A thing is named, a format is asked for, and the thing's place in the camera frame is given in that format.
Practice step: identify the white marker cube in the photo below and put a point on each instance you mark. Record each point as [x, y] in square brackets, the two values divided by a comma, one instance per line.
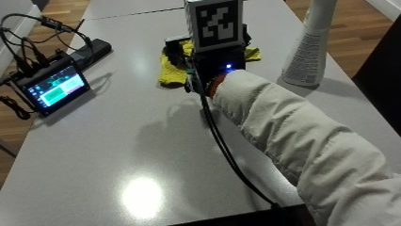
[214, 23]

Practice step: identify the black power box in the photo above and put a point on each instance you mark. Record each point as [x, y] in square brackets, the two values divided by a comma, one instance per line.
[94, 48]

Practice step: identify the small touchscreen device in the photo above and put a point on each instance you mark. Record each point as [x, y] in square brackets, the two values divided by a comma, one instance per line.
[53, 88]

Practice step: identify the dark chair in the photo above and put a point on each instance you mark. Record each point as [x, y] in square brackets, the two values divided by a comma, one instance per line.
[382, 81]

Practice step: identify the yellow cloth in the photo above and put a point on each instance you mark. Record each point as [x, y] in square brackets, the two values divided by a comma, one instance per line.
[171, 74]

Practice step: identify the white plastic bottle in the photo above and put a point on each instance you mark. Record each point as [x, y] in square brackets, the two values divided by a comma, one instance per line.
[306, 53]

